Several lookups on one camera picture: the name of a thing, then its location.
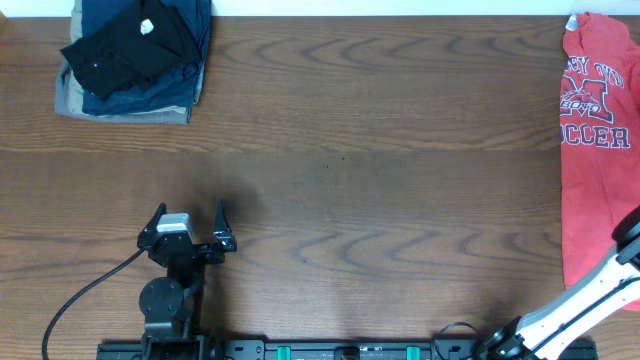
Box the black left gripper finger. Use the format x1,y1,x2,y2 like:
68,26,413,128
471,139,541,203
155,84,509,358
145,202,167,233
213,198,232,242

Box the red printed t-shirt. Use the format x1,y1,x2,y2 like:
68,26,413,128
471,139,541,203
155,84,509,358
559,12,639,287

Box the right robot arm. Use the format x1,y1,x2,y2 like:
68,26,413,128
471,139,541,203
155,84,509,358
472,209,639,360

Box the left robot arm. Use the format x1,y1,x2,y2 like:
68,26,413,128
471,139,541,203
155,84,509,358
137,199,237,360

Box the navy blue folded garment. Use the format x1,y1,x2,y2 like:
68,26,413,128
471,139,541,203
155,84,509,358
82,0,213,116

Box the grey folded trousers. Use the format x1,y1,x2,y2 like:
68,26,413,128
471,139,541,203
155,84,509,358
53,59,205,126

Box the black folded garment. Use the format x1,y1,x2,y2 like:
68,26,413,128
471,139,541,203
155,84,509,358
61,0,201,99

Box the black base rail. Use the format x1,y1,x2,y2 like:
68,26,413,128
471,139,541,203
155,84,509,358
95,338,599,360

